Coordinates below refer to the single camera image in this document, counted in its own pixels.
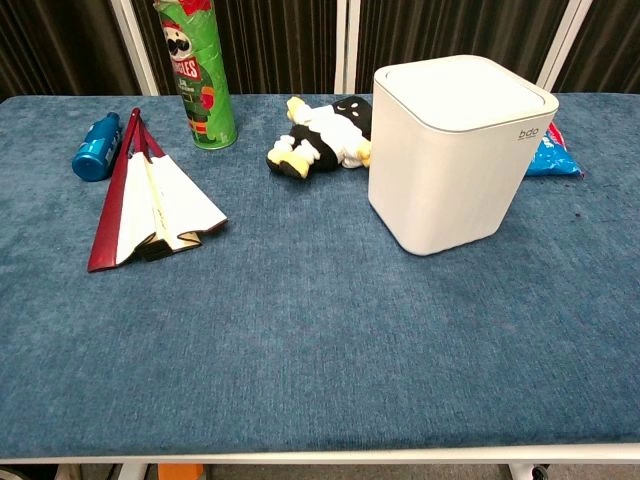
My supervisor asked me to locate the dark pleated curtain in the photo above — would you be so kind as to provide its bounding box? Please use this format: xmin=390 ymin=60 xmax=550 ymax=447
xmin=0 ymin=0 xmax=640 ymax=99

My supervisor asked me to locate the black white yellow plush toy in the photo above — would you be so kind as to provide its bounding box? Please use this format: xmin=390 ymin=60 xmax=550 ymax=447
xmin=266 ymin=95 xmax=374 ymax=179

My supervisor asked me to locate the green Pringles can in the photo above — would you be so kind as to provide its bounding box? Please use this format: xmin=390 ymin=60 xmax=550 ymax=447
xmin=152 ymin=0 xmax=239 ymax=151

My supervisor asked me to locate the white folding screen frame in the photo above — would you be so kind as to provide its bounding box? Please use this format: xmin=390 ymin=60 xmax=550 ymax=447
xmin=107 ymin=0 xmax=599 ymax=96

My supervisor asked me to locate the white plastic trash bin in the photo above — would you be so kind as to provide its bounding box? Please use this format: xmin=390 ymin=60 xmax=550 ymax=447
xmin=367 ymin=54 xmax=560 ymax=257

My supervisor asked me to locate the blue snack bag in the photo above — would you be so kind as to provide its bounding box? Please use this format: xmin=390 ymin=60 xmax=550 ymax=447
xmin=523 ymin=120 xmax=586 ymax=179

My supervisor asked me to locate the red and white paper plane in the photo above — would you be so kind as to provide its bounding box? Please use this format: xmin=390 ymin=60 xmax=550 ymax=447
xmin=87 ymin=107 xmax=229 ymax=274

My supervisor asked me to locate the orange object under table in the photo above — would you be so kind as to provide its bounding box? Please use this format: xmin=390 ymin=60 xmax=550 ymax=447
xmin=157 ymin=463 xmax=205 ymax=480

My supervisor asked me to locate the blue velvet table cloth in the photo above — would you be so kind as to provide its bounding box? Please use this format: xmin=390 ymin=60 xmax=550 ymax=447
xmin=0 ymin=93 xmax=640 ymax=459

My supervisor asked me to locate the white plastic container lid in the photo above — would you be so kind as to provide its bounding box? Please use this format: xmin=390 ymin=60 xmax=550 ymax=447
xmin=384 ymin=56 xmax=547 ymax=127

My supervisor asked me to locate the blue metallic bottle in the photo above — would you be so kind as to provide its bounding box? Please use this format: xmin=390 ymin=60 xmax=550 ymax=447
xmin=71 ymin=111 xmax=123 ymax=183

